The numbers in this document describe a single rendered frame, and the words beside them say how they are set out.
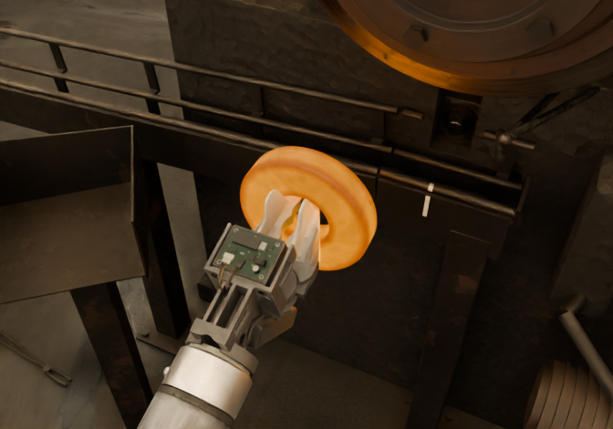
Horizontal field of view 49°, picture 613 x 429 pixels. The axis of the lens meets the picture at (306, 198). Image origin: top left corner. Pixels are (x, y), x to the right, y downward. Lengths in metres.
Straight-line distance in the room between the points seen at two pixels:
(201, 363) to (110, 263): 0.43
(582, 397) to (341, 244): 0.44
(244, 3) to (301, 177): 0.40
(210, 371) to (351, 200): 0.22
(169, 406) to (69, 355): 1.09
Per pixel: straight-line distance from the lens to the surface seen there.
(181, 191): 1.98
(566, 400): 1.01
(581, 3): 0.66
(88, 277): 1.02
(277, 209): 0.70
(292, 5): 1.01
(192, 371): 0.61
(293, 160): 0.69
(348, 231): 0.72
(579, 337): 0.99
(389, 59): 0.84
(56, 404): 1.64
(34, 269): 1.06
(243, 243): 0.63
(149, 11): 2.83
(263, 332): 0.66
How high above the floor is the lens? 1.36
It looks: 45 degrees down
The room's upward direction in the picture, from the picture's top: straight up
